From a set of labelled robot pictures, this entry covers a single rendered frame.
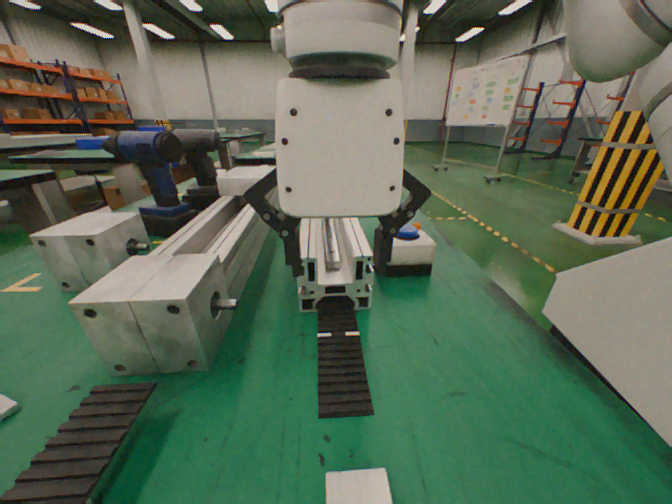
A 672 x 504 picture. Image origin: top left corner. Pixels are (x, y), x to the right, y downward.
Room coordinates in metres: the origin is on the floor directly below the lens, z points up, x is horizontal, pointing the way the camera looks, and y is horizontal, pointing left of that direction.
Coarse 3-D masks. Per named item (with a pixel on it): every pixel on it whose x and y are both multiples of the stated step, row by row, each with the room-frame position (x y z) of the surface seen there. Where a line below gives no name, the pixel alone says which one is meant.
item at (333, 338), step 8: (320, 336) 0.23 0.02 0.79; (328, 336) 0.23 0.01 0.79; (336, 336) 0.23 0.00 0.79; (344, 336) 0.23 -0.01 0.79; (352, 336) 0.23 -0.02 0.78; (320, 344) 0.22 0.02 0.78; (328, 344) 0.22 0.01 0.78; (336, 344) 0.22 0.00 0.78; (344, 344) 0.22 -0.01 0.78; (352, 344) 0.22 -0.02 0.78; (360, 344) 0.22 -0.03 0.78
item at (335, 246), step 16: (304, 224) 0.40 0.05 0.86; (320, 224) 0.51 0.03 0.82; (336, 224) 0.51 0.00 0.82; (352, 224) 0.40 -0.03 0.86; (304, 240) 0.34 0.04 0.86; (320, 240) 0.43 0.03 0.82; (336, 240) 0.40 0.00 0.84; (352, 240) 0.34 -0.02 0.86; (304, 256) 0.29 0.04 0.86; (320, 256) 0.37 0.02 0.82; (336, 256) 0.34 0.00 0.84; (352, 256) 0.30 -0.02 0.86; (368, 256) 0.29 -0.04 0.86; (304, 272) 0.29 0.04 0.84; (320, 272) 0.32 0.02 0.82; (336, 272) 0.32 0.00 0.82; (352, 272) 0.29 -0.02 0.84; (368, 272) 0.29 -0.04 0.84; (304, 288) 0.30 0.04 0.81; (320, 288) 0.29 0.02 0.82; (336, 288) 0.30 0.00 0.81; (352, 288) 0.29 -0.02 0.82; (368, 288) 0.30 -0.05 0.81; (304, 304) 0.30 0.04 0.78; (368, 304) 0.29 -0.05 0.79
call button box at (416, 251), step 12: (396, 240) 0.39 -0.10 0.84; (408, 240) 0.39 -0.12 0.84; (420, 240) 0.39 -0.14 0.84; (432, 240) 0.39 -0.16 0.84; (396, 252) 0.37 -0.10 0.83; (408, 252) 0.38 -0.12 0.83; (420, 252) 0.38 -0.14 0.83; (432, 252) 0.38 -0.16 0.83; (396, 264) 0.37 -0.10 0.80; (408, 264) 0.38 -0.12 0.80; (420, 264) 0.38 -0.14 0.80; (396, 276) 0.38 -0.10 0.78
